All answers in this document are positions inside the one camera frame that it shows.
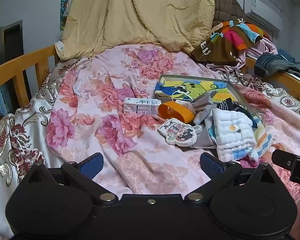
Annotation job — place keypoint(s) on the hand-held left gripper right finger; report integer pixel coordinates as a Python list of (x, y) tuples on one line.
[(210, 165)]

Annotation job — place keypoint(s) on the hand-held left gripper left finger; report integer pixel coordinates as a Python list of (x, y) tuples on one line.
[(92, 164)]

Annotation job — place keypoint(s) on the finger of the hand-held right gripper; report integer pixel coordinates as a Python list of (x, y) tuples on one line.
[(298, 170)]

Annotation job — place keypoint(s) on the white gauze towel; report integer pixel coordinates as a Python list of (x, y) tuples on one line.
[(230, 135)]

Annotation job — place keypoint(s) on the colourful striped cloth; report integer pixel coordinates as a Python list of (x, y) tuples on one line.
[(261, 137)]

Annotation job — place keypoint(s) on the light grey cloth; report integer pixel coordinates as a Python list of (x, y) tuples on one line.
[(202, 110)]

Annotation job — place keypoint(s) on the orange plastic scoop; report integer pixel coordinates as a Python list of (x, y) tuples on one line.
[(182, 113)]

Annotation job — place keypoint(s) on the dark striped sock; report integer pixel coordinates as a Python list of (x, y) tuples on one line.
[(230, 105)]

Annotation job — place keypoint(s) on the grey storage box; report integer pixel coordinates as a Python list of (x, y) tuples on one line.
[(195, 77)]

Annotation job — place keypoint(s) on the pink floral quilt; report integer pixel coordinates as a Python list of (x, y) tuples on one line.
[(140, 155)]

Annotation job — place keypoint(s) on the small white box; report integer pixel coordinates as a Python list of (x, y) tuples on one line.
[(181, 101)]

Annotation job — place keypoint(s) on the white carton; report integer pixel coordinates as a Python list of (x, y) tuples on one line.
[(142, 106)]

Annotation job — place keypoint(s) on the cartoon print towel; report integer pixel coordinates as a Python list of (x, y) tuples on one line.
[(190, 87)]

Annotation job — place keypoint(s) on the blue patterned board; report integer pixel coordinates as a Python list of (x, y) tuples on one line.
[(2, 102)]

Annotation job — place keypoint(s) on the brown colourful patchwork cloth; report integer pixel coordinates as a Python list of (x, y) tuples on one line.
[(215, 52)]

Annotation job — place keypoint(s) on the dark wooden door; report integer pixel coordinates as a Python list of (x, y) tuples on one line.
[(10, 45)]

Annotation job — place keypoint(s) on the yellow dotted blanket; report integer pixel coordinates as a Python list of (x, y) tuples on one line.
[(127, 12)]

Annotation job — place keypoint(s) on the brown quilted jacket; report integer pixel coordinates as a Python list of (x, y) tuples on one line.
[(227, 7)]

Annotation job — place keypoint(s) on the white air conditioner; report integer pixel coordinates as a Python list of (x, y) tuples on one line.
[(262, 7)]

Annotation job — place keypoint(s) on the wooden slatted bed rail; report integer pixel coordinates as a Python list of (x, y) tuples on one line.
[(17, 67)]

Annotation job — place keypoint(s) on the small colourful wall poster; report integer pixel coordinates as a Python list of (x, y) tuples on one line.
[(65, 10)]

